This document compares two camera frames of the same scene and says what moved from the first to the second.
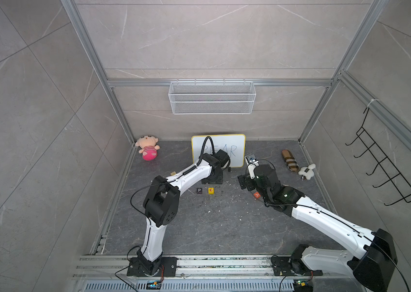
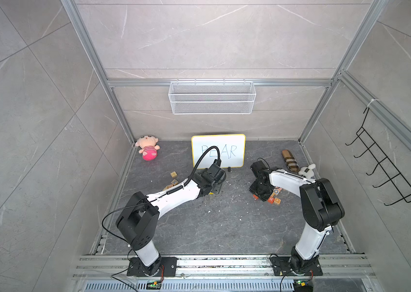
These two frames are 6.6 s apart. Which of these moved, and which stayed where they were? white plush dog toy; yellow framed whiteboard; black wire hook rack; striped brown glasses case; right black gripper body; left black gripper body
Moved: left black gripper body; right black gripper body
Stayed: striped brown glasses case; white plush dog toy; black wire hook rack; yellow framed whiteboard
